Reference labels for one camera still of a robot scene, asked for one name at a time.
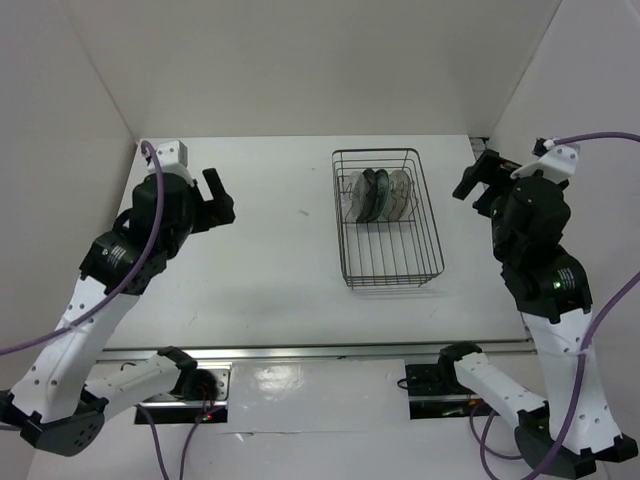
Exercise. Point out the black glossy round plate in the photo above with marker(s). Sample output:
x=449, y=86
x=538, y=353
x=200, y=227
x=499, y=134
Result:
x=370, y=194

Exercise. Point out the aluminium rail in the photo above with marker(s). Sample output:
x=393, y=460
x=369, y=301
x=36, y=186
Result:
x=318, y=352
x=478, y=143

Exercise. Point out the smoky grey glass plate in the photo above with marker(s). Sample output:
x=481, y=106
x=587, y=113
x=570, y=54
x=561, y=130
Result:
x=399, y=195

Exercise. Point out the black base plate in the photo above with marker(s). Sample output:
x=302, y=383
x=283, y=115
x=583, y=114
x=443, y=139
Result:
x=206, y=395
x=430, y=396

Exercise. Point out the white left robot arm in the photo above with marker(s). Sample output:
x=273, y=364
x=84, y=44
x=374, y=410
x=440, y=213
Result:
x=56, y=407

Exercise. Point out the aluminium front rail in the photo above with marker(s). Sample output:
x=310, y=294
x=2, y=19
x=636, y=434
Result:
x=318, y=352

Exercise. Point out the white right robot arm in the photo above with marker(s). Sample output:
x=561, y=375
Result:
x=565, y=433

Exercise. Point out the blue floral ceramic plate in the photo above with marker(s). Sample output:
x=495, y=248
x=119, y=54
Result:
x=383, y=192

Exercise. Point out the grey wire dish rack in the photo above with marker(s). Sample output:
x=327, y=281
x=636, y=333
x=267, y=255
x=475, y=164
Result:
x=383, y=254

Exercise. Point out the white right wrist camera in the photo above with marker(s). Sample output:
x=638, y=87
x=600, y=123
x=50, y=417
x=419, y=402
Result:
x=556, y=161

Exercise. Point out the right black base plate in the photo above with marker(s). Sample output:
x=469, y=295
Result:
x=430, y=396

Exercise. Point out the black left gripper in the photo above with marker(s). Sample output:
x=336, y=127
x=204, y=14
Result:
x=215, y=211

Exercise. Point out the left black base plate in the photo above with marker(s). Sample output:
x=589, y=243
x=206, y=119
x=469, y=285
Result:
x=206, y=395

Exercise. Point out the aluminium right side rail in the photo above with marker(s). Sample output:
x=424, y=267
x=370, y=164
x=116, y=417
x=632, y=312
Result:
x=478, y=143

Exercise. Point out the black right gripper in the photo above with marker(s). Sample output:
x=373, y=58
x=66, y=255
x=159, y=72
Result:
x=490, y=168

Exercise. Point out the clear textured glass plate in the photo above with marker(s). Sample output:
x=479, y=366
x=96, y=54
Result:
x=352, y=198

